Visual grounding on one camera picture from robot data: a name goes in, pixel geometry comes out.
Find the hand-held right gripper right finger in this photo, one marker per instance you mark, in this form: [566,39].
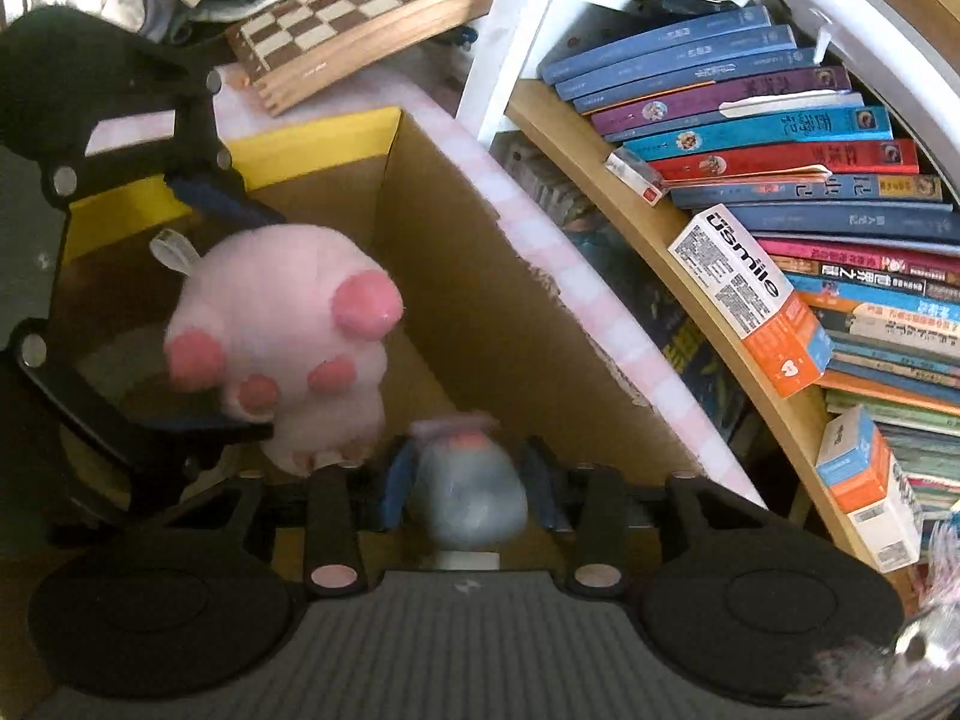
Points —
[541,484]

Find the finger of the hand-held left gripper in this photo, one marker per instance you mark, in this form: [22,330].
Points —
[225,199]
[112,409]

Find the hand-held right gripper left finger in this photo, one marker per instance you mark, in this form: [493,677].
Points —
[395,487]

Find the white charger adapter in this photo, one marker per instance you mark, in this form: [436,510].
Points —
[465,487]

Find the pink plush paw toy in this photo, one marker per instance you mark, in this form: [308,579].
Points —
[277,322]

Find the yellow cardboard box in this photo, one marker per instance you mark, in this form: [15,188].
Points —
[465,277]

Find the books under shelf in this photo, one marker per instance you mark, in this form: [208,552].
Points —
[660,315]

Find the wooden chess board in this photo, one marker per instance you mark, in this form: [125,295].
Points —
[352,22]

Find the wooden shelf board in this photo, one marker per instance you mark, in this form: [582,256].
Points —
[675,255]

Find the white and orange box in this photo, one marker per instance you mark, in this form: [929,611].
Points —
[757,300]

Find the small white and red box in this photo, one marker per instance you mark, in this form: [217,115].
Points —
[636,176]

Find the blue and orange box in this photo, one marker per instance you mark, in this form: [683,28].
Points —
[870,487]

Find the row of books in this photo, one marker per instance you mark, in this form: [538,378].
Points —
[825,165]

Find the white flat device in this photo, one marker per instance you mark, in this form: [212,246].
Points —
[885,22]

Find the white shelf frame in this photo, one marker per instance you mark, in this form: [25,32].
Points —
[517,37]

